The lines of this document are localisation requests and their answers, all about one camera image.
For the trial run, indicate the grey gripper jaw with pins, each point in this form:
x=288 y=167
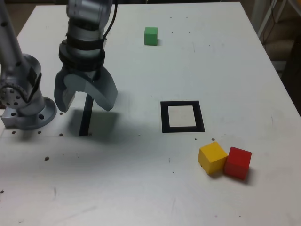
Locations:
x=58 y=94
x=103 y=91

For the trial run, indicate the green cube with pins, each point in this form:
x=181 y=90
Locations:
x=150 y=37

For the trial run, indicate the yellow cube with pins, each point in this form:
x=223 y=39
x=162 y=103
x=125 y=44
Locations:
x=211 y=157

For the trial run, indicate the red cube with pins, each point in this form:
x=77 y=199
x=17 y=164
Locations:
x=237 y=162

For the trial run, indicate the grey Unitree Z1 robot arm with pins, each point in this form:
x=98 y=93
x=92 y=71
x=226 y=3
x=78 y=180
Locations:
x=26 y=70

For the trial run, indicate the black tape square outline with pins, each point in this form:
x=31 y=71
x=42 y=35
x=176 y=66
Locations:
x=164 y=117

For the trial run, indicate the black tape strip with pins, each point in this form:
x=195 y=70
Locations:
x=84 y=122

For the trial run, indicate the dark furniture piece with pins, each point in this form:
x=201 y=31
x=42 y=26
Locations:
x=295 y=70

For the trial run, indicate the white metal frame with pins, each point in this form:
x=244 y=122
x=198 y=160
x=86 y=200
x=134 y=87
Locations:
x=263 y=23

